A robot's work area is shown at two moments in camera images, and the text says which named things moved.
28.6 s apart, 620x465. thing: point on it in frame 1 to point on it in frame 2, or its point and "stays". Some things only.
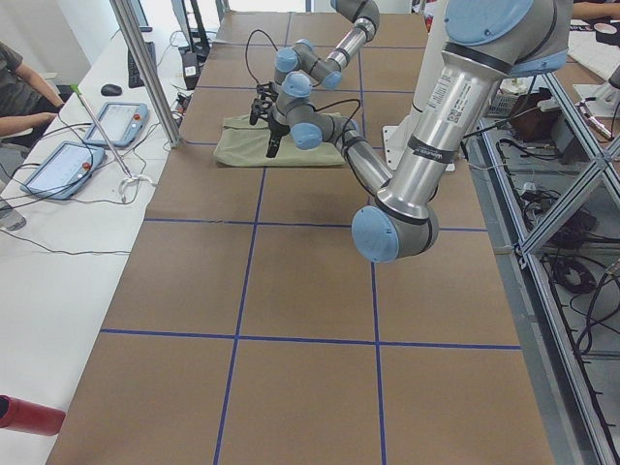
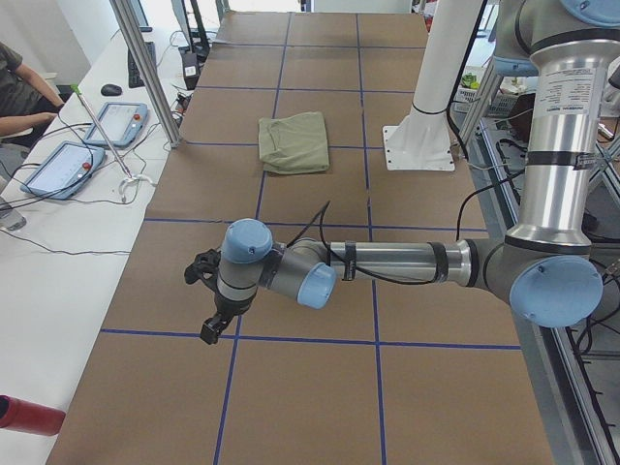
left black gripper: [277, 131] to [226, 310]
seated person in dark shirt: [26, 100] stays
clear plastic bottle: [10, 218] stays
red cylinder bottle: [30, 418] stays
